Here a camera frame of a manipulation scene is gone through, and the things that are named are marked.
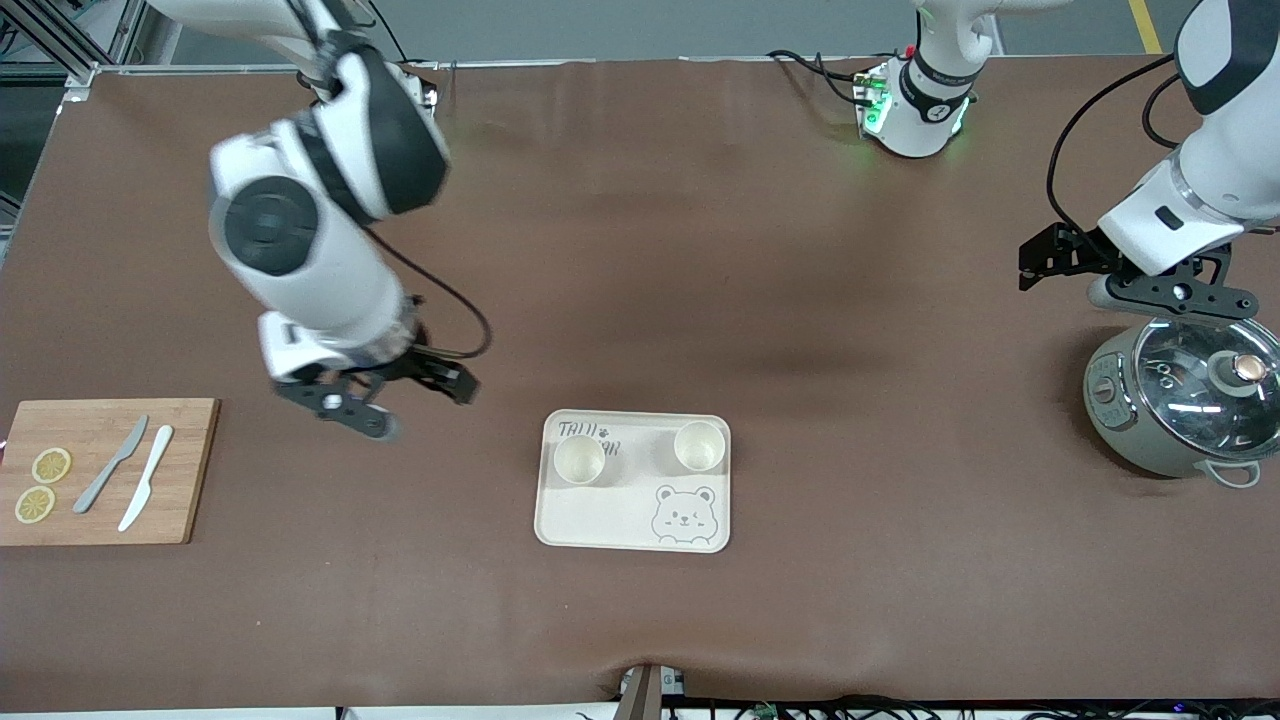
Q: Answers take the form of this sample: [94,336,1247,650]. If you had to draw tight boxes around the white plastic cup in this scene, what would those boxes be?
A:
[553,433,609,487]
[673,420,728,474]

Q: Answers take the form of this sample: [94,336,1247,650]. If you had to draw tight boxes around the cream bear print tray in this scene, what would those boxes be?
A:
[533,409,732,554]

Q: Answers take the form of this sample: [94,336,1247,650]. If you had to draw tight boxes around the glass pot lid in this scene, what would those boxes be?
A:
[1130,318,1280,461]

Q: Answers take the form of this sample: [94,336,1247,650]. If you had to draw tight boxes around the bamboo cutting board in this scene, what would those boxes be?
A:
[0,398,221,547]

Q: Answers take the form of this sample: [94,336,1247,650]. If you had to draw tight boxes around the white plastic knife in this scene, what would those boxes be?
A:
[117,424,175,533]

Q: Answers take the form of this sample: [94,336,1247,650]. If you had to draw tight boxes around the grey plastic knife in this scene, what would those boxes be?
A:
[72,414,150,516]

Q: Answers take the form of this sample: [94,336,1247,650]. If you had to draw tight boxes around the long black left arm cable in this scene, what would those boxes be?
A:
[1046,55,1176,241]

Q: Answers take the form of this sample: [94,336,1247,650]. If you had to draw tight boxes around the short black left arm cable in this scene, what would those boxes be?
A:
[1142,72,1191,151]

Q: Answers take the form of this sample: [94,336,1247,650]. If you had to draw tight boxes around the black left base cable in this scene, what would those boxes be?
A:
[766,48,886,109]

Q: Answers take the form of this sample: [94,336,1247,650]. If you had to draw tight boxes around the aluminium frame profile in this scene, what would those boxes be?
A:
[0,0,136,96]

